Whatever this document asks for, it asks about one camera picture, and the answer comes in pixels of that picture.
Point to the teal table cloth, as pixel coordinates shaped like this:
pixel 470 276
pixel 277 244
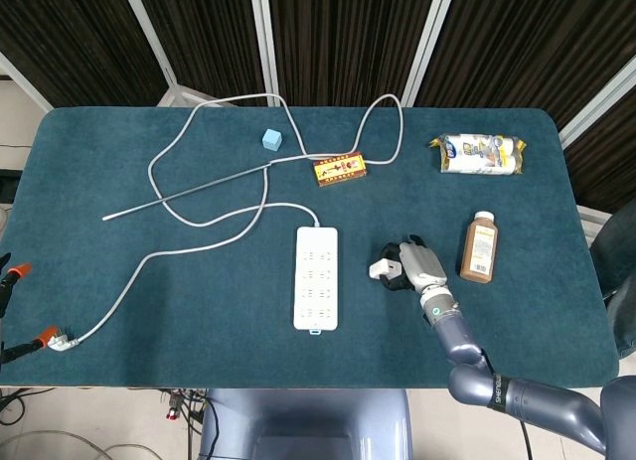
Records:
pixel 208 331

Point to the light blue cube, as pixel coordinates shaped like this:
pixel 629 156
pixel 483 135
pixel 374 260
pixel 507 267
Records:
pixel 271 140

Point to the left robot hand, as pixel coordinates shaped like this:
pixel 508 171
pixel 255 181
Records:
pixel 49 336

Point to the white power adapter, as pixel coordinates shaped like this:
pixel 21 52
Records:
pixel 380 268

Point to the pack of white rolls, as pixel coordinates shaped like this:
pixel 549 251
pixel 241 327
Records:
pixel 477 154

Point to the black floor device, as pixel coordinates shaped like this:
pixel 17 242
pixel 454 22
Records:
pixel 7 187

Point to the red button device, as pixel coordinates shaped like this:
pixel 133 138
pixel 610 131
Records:
pixel 172 414

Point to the red yellow printed box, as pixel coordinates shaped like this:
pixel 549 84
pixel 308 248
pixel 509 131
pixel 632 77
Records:
pixel 342 169

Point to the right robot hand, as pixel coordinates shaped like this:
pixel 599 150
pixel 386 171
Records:
pixel 422 266

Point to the white power strip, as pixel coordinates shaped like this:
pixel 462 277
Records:
pixel 318 281

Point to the brown drink bottle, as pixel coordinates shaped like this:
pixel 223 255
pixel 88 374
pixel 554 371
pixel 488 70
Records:
pixel 479 251

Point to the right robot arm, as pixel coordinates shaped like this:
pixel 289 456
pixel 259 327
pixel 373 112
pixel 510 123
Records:
pixel 452 331

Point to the thin metal rod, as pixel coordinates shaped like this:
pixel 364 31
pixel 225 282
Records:
pixel 189 190

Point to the blue-grey robot torso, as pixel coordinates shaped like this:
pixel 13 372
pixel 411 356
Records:
pixel 308 420

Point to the dark partition panel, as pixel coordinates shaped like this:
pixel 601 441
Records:
pixel 348 33
pixel 611 152
pixel 74 33
pixel 522 33
pixel 213 33

